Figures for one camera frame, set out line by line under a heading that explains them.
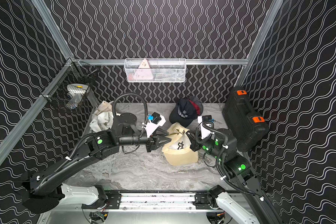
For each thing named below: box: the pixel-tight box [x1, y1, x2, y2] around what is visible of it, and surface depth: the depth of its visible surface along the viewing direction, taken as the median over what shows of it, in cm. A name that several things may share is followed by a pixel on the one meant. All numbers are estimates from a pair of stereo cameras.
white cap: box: [89, 111, 114, 133], surface depth 103 cm
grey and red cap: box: [186, 95, 204, 117], surface depth 119 cm
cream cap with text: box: [96, 100, 114, 116], surface depth 115 cm
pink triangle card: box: [133, 58, 154, 80], surface depth 92 cm
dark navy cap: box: [168, 98, 198, 128], surface depth 108 cm
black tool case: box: [221, 86, 270, 152], surface depth 84 cm
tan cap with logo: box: [161, 122, 199, 167], surface depth 72 cm
